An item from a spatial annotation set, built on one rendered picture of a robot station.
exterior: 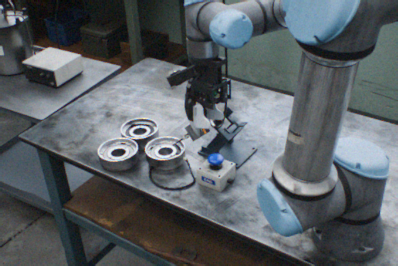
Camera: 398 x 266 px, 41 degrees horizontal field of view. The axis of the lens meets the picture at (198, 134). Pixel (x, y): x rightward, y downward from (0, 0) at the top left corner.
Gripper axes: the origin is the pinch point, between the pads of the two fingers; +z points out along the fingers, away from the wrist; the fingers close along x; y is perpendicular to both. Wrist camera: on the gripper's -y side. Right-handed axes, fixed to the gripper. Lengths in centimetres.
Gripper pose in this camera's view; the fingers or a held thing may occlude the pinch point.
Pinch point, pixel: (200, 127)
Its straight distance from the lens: 131.9
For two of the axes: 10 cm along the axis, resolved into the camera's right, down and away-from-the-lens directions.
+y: 7.7, 3.0, -5.7
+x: 6.4, -4.1, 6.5
